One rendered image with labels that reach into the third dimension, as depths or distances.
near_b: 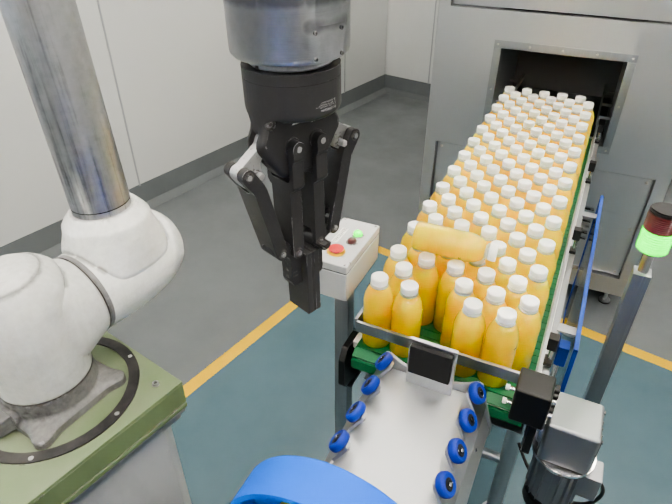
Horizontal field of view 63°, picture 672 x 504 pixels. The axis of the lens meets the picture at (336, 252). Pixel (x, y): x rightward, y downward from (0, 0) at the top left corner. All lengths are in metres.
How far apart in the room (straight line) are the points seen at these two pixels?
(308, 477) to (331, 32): 0.51
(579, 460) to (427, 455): 0.39
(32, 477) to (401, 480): 0.61
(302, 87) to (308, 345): 2.27
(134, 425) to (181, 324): 1.81
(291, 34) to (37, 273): 0.66
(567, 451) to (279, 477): 0.78
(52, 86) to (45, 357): 0.41
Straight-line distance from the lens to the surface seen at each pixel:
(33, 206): 3.51
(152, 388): 1.07
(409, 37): 5.66
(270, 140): 0.42
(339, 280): 1.26
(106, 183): 0.98
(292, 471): 0.73
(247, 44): 0.40
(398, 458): 1.10
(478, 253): 1.27
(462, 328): 1.19
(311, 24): 0.39
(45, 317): 0.95
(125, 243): 1.00
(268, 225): 0.45
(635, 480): 2.43
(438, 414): 1.18
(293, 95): 0.40
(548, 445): 1.36
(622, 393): 2.71
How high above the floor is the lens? 1.83
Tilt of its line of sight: 35 degrees down
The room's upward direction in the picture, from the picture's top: straight up
